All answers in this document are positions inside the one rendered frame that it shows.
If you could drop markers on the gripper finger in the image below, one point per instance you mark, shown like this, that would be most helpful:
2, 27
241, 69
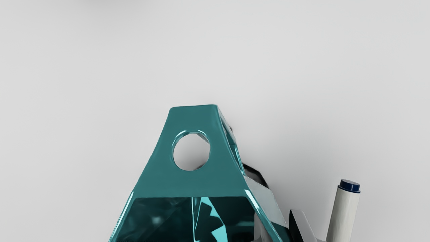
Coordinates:
301, 228

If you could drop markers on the teal faceted mug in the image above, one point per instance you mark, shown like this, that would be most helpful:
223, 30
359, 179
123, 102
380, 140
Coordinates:
188, 183

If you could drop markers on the white marker with blue cap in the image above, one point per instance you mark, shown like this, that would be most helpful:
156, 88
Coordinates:
343, 215

